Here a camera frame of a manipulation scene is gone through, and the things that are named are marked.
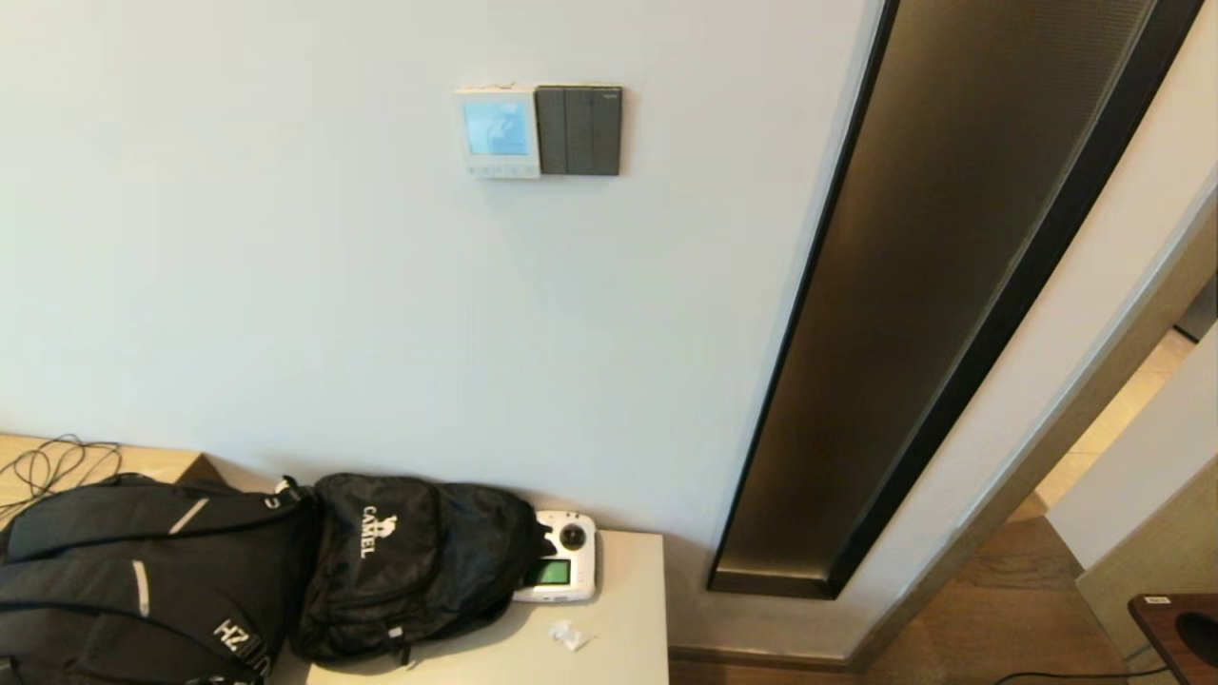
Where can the white wall thermostat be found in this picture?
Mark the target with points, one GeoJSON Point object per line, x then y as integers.
{"type": "Point", "coordinates": [476, 166]}

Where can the light wooden desk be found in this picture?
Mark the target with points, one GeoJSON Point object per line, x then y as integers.
{"type": "Point", "coordinates": [152, 463]}

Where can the grey metal door frame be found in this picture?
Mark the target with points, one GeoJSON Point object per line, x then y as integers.
{"type": "Point", "coordinates": [1047, 447]}

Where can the large black HZ backpack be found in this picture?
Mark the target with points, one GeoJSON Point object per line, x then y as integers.
{"type": "Point", "coordinates": [143, 590]}

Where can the beige side cabinet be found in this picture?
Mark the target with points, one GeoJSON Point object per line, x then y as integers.
{"type": "Point", "coordinates": [623, 590]}

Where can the dark grey wall switch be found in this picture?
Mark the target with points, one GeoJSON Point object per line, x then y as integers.
{"type": "Point", "coordinates": [579, 129]}

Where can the white radio remote controller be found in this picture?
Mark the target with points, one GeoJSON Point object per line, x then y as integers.
{"type": "Point", "coordinates": [571, 538]}

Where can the crumpled white paper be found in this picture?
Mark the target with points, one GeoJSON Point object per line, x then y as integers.
{"type": "Point", "coordinates": [569, 636]}

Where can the bronze glass panel black frame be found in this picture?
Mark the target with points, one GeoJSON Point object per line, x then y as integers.
{"type": "Point", "coordinates": [913, 314]}

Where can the black Camel backpack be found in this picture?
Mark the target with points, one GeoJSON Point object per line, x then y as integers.
{"type": "Point", "coordinates": [409, 571]}

